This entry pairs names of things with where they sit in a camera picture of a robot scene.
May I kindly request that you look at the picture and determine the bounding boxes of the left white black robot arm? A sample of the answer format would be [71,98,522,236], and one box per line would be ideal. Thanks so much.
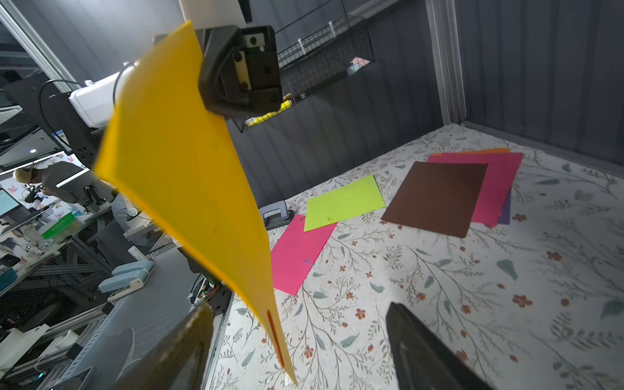
[6,25,284,167]

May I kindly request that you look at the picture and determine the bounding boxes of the brown paper sheet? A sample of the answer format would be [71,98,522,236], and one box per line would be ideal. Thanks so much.
[381,162,487,238]

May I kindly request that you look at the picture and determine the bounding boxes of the lime green paper sheet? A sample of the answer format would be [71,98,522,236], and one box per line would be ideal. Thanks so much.
[304,175,385,232]

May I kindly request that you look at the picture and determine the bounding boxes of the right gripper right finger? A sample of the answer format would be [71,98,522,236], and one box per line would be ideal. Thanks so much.
[386,302,491,389]

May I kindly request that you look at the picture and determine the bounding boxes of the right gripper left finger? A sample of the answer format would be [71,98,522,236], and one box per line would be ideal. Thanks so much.
[112,303,214,389]

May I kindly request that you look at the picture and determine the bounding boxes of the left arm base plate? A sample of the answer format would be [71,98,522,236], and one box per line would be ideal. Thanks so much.
[188,274,232,316]

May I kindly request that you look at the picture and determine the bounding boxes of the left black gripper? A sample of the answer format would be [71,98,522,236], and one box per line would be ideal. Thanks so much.
[195,25,283,119]

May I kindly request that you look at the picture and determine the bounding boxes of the yellow paper sheet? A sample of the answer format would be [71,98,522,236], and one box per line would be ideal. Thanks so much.
[94,23,295,376]

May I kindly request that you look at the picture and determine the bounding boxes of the magenta paper sheet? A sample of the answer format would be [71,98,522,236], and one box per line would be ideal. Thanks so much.
[271,214,336,296]
[427,150,523,227]

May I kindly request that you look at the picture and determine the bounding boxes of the orange paper sheet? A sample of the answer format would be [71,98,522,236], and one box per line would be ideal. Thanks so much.
[431,148,510,156]

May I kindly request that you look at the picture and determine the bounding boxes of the pink sticky notes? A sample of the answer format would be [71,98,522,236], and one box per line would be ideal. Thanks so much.
[347,57,370,76]

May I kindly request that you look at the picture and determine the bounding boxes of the yellow notepad in basket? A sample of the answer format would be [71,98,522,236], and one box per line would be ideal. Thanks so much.
[245,94,293,128]

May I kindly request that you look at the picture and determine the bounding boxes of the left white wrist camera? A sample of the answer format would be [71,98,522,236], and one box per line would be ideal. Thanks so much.
[179,0,247,29]

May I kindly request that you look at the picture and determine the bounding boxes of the black wire wall basket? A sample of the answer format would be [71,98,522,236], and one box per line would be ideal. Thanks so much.
[233,1,375,132]

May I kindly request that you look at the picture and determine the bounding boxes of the purple paper sheet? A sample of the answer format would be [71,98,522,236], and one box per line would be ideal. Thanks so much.
[497,192,511,225]

